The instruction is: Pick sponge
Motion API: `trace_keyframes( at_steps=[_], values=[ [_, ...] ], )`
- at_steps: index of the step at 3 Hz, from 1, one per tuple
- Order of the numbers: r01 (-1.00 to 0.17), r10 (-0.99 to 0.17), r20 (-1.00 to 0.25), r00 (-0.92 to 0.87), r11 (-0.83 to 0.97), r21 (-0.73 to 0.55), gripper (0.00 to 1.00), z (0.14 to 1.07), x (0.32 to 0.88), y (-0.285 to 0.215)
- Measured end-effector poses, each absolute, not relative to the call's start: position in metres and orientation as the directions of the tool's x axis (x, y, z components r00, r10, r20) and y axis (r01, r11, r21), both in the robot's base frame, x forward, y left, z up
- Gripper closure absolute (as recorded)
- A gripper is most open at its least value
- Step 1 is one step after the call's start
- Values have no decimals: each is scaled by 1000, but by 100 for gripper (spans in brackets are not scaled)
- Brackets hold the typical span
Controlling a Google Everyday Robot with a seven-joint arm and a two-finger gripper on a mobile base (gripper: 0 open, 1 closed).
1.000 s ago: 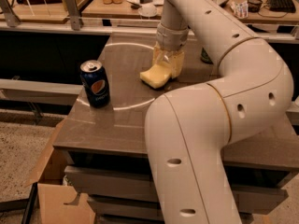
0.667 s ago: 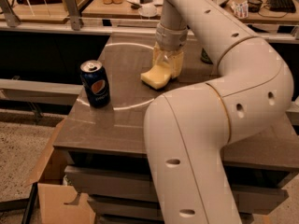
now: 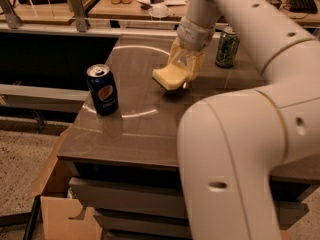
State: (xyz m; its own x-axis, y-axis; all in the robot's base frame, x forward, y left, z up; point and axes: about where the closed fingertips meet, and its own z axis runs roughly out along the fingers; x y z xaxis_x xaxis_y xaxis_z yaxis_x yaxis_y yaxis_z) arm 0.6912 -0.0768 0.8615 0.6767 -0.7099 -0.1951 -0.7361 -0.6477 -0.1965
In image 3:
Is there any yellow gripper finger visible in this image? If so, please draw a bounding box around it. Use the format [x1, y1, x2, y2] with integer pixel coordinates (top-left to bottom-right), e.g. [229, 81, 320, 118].
[167, 38, 186, 70]
[182, 52, 205, 88]

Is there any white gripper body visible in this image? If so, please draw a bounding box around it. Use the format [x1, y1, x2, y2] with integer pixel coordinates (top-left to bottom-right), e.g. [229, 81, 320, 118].
[177, 16, 215, 51]

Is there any yellow sponge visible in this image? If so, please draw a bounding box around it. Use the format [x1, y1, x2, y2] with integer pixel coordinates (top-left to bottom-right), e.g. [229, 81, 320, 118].
[152, 63, 188, 91]

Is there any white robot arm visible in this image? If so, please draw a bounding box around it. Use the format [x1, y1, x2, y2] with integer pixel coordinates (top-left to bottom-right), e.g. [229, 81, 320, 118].
[177, 0, 320, 240]

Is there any green soda can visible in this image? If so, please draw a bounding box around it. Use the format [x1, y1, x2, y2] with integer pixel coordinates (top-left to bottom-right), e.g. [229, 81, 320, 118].
[215, 26, 240, 68]

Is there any white bowl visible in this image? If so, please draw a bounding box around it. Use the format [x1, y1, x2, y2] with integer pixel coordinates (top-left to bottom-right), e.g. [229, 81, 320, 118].
[148, 4, 170, 19]

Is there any blue Pepsi can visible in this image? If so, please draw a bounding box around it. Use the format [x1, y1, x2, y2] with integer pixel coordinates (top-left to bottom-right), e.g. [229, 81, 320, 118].
[86, 64, 118, 115]

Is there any black mesh cup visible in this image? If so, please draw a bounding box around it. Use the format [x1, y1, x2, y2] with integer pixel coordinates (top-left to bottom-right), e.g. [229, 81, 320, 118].
[266, 0, 282, 9]

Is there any black keyboard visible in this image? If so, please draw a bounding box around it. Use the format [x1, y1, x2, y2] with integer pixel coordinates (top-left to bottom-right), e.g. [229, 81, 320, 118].
[287, 0, 318, 14]

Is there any grey drawer cabinet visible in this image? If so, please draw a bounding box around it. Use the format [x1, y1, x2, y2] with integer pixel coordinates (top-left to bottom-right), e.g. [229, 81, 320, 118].
[56, 34, 320, 240]

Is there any cardboard box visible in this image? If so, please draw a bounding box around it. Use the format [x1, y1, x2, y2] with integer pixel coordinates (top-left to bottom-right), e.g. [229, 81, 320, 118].
[29, 128, 102, 240]

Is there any metal railing frame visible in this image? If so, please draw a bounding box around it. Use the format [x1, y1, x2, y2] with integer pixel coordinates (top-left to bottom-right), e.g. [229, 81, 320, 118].
[0, 0, 320, 40]

